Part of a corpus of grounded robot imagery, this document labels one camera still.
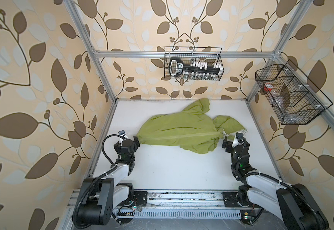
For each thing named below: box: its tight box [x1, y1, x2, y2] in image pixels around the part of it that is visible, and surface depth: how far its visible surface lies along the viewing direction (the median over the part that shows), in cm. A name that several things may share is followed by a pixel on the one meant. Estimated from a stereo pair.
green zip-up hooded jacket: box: [136, 98, 248, 154], surface depth 96 cm
